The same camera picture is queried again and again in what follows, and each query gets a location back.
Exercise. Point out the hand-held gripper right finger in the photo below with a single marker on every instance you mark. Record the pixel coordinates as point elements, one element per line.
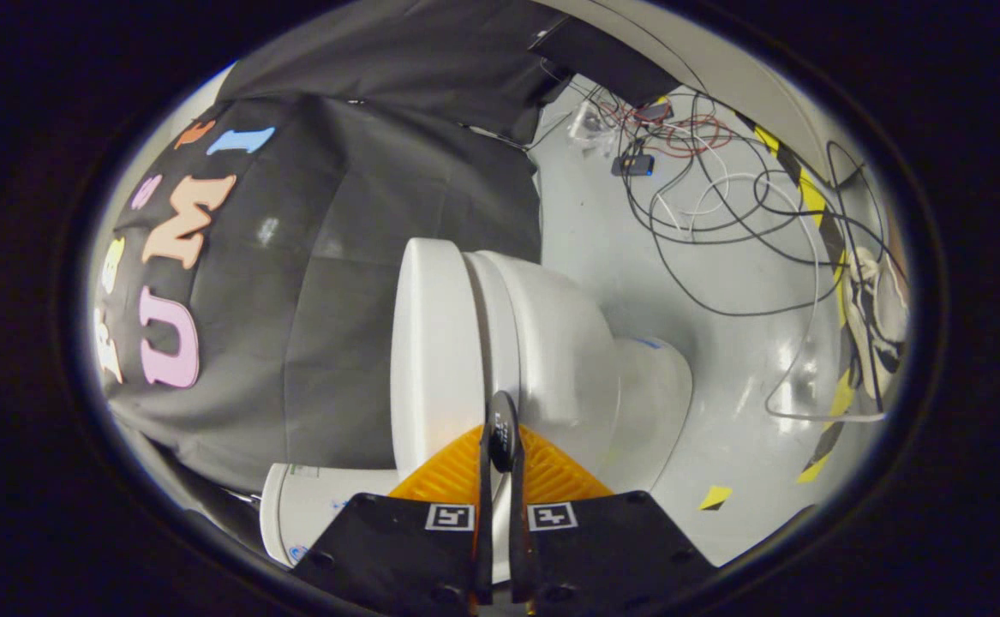
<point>517,523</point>

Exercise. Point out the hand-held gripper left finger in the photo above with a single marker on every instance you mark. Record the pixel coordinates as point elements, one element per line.
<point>484,514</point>

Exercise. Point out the white toilet lid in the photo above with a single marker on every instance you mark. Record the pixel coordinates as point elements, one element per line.
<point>435,343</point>

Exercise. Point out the white toilet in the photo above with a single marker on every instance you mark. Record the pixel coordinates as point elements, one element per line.
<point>568,343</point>

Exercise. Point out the black backdrop cloth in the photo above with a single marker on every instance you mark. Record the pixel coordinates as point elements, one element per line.
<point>337,214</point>

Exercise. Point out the small black device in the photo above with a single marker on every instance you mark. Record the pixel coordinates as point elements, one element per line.
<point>632,164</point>

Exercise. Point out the clear plastic bag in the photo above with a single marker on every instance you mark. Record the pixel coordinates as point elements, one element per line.
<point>589,122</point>

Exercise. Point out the yellow black hazard tape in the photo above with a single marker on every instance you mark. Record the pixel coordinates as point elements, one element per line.
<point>812,201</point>

